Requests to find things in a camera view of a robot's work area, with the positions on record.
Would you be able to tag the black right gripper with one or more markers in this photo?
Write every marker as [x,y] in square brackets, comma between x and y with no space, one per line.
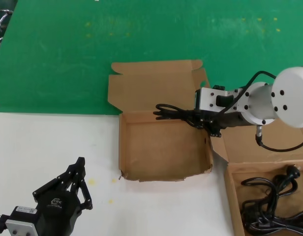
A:
[232,120]

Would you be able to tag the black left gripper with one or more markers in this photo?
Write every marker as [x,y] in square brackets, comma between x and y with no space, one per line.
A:
[58,211]

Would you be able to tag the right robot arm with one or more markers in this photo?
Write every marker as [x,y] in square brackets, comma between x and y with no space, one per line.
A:
[289,98]

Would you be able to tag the open cardboard box with hole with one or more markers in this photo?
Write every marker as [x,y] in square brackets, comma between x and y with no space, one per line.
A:
[163,152]

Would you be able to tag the green table mat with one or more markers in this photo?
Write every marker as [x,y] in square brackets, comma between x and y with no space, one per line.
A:
[68,61]

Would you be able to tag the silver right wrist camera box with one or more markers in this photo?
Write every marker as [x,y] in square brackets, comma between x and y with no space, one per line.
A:
[210,98]

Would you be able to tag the chrome metal frame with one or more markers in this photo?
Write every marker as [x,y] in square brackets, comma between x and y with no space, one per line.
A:
[4,17]

